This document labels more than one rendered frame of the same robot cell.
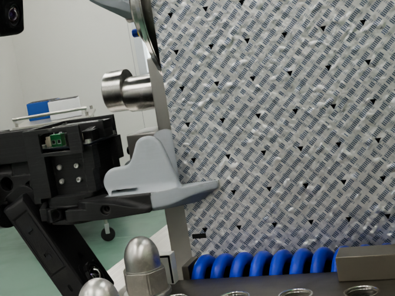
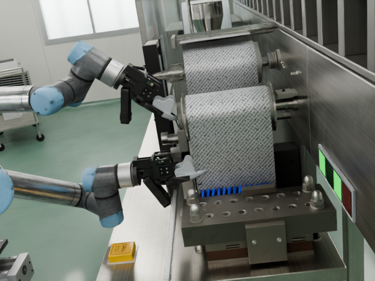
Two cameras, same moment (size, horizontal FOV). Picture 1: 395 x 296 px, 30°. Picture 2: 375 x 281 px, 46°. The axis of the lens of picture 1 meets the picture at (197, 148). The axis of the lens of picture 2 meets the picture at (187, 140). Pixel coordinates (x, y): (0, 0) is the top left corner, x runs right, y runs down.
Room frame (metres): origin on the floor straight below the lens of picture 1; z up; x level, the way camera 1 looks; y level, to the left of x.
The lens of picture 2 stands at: (-0.56, 0.34, 1.63)
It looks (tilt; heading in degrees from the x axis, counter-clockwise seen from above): 20 degrees down; 345
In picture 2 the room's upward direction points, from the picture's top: 8 degrees counter-clockwise
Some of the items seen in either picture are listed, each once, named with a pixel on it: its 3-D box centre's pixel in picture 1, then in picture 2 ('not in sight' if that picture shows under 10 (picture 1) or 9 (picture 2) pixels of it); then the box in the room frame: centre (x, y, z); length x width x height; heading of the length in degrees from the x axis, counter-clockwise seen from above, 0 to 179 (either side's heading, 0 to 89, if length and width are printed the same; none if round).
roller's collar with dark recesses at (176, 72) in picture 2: not in sight; (177, 73); (0.90, -0.06, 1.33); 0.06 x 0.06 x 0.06; 71
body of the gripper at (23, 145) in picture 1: (50, 174); (154, 169); (0.64, 0.13, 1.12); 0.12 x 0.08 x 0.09; 71
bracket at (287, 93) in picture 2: not in sight; (285, 92); (0.56, -0.28, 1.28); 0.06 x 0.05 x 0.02; 71
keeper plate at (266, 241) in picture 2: not in sight; (266, 242); (0.34, -0.07, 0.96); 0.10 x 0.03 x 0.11; 71
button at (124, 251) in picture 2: not in sight; (122, 251); (0.58, 0.28, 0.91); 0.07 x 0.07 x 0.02; 71
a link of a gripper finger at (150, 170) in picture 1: (156, 171); (190, 169); (0.59, 0.04, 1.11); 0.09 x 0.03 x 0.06; 70
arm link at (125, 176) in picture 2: not in sight; (128, 174); (0.67, 0.21, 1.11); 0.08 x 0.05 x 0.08; 161
